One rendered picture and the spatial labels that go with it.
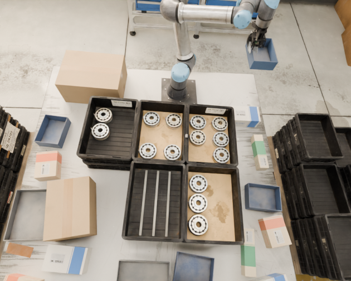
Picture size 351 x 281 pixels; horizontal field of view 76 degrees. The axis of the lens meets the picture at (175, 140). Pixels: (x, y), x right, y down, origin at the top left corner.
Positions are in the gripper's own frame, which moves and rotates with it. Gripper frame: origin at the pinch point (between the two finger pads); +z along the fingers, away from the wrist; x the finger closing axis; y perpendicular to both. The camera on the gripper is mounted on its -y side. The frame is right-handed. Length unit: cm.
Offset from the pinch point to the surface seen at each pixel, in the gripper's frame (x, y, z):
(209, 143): -25, 51, 27
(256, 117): 10.5, 27.5, 34.4
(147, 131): -64, 44, 24
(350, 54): 181, -119, 121
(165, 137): -53, 48, 25
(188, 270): -38, 121, 39
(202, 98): -25.9, 7.0, 40.2
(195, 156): -34, 60, 26
